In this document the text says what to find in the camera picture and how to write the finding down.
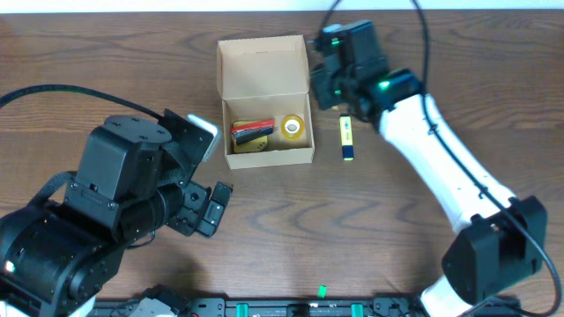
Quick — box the yellow adhesive tape roll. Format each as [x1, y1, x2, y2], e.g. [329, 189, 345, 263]
[281, 114, 305, 141]

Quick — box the red black stapler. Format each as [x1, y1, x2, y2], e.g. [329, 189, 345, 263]
[231, 119, 275, 145]

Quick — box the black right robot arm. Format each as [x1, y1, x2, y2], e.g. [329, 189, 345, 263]
[310, 20, 547, 316]

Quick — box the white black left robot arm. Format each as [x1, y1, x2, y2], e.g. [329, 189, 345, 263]
[1, 112, 233, 316]

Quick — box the yellow blue highlighter pen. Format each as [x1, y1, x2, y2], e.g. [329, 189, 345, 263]
[339, 114, 354, 161]

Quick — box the open cardboard box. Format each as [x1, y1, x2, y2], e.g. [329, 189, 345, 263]
[217, 35, 315, 170]

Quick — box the yellow sticky note pad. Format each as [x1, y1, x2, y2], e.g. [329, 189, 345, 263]
[231, 121, 268, 153]

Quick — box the small green clip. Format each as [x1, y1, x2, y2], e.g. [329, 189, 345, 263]
[317, 284, 327, 299]

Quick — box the black mounting rail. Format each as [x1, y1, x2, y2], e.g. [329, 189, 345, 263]
[87, 297, 521, 317]

